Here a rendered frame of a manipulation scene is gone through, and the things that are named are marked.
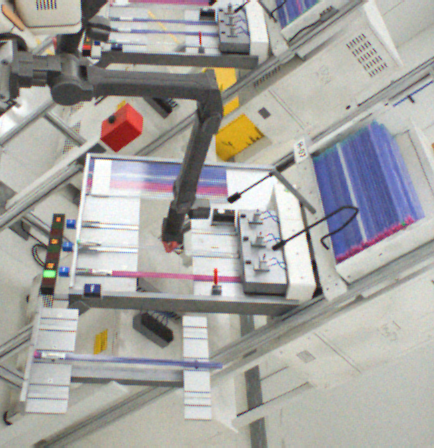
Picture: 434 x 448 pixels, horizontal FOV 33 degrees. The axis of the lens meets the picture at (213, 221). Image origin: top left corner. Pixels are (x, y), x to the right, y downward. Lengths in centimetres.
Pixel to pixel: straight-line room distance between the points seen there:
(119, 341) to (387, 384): 176
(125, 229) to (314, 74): 141
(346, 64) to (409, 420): 170
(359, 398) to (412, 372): 31
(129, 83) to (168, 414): 137
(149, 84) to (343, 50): 177
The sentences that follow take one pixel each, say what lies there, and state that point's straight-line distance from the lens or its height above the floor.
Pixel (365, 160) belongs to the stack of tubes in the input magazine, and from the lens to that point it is 245.
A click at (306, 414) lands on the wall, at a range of 407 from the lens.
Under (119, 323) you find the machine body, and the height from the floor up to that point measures 61.
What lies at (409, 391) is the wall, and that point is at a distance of 380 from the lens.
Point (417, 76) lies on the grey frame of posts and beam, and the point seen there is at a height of 182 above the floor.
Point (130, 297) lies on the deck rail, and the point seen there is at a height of 85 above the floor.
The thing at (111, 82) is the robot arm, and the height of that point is 132.
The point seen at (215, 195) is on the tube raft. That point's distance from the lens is 263.
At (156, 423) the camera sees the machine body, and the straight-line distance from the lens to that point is 281.
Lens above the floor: 205
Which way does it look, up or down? 24 degrees down
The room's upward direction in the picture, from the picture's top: 58 degrees clockwise
